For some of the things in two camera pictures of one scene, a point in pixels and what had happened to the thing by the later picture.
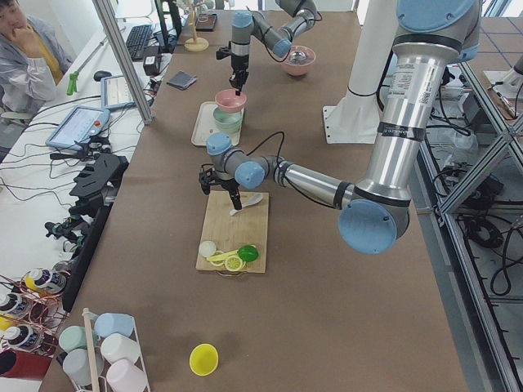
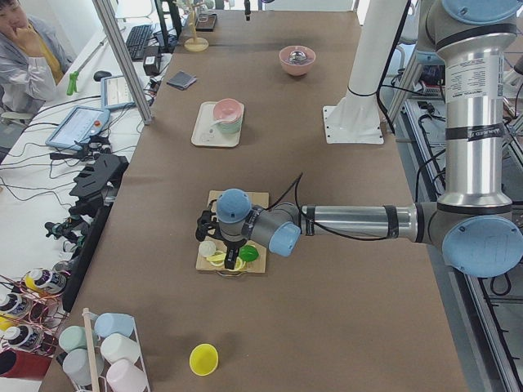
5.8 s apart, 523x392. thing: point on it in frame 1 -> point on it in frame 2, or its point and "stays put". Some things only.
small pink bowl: [228, 101] -> [227, 110]
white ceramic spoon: [251, 199] -> [214, 125]
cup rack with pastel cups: [105, 355] stays put
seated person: [33, 59] stays put
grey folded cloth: [181, 80] stays put
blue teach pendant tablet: [79, 124] stays put
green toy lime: [248, 253] stays put
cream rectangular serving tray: [205, 126] stays put
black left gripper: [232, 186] -> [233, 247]
